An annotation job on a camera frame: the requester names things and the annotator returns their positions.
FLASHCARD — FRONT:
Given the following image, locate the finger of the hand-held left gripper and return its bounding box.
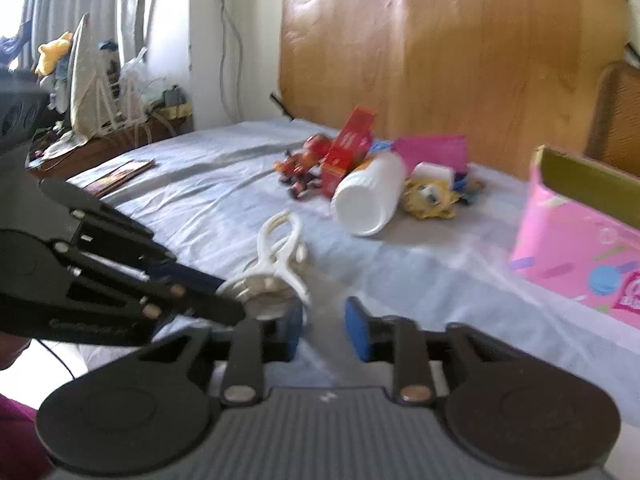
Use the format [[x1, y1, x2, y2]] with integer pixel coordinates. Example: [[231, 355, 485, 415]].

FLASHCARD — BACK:
[[41, 179, 227, 297], [134, 281, 247, 327]]

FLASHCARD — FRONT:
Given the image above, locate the person's left forearm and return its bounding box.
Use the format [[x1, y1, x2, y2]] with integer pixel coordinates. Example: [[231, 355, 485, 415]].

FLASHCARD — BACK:
[[0, 332, 33, 372]]

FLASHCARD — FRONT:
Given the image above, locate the wooden headboard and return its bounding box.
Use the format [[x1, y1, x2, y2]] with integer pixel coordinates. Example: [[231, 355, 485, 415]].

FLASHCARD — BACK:
[[277, 0, 632, 181]]

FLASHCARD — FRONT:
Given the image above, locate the pink flat packet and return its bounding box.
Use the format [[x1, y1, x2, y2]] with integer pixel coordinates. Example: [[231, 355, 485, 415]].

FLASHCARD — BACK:
[[392, 135, 468, 181]]

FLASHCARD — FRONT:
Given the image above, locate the wooden side table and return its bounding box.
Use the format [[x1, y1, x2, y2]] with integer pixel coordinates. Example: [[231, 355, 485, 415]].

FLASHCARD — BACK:
[[27, 110, 195, 181]]

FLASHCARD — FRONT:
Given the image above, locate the brown book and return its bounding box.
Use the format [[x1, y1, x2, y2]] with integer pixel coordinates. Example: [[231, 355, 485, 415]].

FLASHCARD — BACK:
[[82, 159, 157, 198]]

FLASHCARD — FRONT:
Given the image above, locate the person's maroon clothing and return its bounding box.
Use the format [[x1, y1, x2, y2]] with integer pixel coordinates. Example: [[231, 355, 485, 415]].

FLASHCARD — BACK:
[[0, 394, 53, 480]]

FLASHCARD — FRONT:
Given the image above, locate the yellow figure toy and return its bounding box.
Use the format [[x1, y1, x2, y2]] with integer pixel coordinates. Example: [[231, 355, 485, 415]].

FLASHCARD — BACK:
[[402, 180, 458, 221]]

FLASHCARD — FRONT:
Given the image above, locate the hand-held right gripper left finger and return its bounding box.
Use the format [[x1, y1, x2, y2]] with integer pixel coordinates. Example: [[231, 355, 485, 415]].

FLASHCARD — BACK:
[[136, 306, 306, 406]]

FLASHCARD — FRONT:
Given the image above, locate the white plastic clip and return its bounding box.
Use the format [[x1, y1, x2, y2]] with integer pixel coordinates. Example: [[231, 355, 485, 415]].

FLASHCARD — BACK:
[[217, 210, 313, 321]]

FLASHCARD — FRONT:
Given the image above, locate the red toy vehicle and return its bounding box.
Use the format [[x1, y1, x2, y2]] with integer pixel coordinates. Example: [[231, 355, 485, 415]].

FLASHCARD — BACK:
[[300, 133, 335, 168]]

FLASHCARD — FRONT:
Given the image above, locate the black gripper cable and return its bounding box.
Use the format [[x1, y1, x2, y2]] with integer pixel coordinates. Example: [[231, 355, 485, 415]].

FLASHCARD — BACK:
[[36, 340, 77, 382]]

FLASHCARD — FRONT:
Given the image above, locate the yellow plush toy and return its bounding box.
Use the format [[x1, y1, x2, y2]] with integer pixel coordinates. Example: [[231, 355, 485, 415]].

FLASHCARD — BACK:
[[34, 31, 74, 77]]

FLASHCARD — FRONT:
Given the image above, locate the small red toy car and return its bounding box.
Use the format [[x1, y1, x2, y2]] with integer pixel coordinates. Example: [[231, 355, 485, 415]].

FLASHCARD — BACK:
[[274, 156, 323, 200]]

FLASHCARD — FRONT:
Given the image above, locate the small dark blue toy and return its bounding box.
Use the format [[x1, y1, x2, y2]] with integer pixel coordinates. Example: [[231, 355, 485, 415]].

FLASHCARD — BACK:
[[452, 170, 486, 206]]

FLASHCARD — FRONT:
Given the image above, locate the clear plastic bag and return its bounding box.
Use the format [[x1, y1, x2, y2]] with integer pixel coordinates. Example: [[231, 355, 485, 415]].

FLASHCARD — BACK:
[[117, 47, 151, 111]]

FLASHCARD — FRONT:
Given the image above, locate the pink tin box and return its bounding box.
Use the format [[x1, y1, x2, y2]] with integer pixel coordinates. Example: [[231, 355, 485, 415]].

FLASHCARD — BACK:
[[509, 144, 640, 331]]

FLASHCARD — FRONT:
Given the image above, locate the white plastic bottle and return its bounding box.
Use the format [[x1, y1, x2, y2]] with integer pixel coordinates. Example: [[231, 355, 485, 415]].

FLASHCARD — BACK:
[[331, 152, 407, 237]]

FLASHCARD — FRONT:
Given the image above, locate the red cardboard box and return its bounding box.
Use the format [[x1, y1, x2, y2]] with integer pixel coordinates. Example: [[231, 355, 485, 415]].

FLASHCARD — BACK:
[[320, 106, 378, 198]]

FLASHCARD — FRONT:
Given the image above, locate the white foam block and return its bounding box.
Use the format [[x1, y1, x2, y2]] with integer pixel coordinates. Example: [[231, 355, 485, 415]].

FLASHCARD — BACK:
[[412, 161, 453, 186]]

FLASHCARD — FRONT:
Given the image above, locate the grey wall cable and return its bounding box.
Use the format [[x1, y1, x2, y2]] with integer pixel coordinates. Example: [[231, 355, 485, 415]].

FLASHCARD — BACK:
[[212, 0, 247, 126]]

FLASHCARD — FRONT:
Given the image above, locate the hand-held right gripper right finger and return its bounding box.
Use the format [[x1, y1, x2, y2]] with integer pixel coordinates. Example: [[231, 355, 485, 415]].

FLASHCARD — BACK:
[[345, 296, 522, 405]]

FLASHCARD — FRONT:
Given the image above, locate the folded ironing board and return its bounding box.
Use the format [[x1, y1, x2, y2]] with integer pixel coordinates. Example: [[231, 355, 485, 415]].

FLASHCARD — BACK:
[[67, 12, 108, 141]]

